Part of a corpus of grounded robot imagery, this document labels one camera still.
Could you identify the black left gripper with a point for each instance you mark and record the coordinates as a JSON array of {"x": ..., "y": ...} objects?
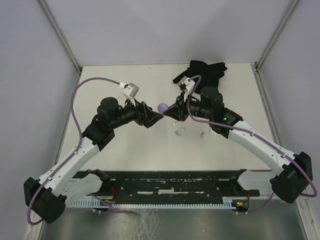
[{"x": 145, "y": 115}]

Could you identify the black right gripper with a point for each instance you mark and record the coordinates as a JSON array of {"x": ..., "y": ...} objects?
[{"x": 178, "y": 110}]

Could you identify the purple charging case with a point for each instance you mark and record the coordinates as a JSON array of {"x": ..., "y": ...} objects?
[{"x": 162, "y": 107}]

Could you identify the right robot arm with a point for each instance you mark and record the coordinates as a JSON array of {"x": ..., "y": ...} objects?
[{"x": 291, "y": 173}]

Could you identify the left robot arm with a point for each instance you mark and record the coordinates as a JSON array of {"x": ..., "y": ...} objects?
[{"x": 48, "y": 195}]

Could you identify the black cloth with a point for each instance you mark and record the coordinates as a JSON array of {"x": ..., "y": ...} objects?
[{"x": 210, "y": 74}]

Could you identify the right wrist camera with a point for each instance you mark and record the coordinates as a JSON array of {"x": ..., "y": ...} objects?
[{"x": 186, "y": 85}]

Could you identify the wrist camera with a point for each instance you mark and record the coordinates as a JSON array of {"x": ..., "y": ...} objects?
[
  {"x": 129, "y": 90},
  {"x": 186, "y": 85}
]

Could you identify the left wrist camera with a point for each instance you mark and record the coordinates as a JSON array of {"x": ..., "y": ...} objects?
[{"x": 129, "y": 90}]

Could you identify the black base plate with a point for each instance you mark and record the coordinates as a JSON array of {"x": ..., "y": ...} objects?
[{"x": 173, "y": 187}]

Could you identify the aluminium frame rail right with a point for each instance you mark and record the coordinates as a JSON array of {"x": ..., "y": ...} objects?
[{"x": 280, "y": 27}]

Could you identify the aluminium frame rail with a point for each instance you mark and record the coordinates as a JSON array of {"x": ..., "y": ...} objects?
[
  {"x": 280, "y": 27},
  {"x": 59, "y": 34}
]

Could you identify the aluminium frame rail left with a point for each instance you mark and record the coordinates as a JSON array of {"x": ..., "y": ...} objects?
[{"x": 59, "y": 34}]

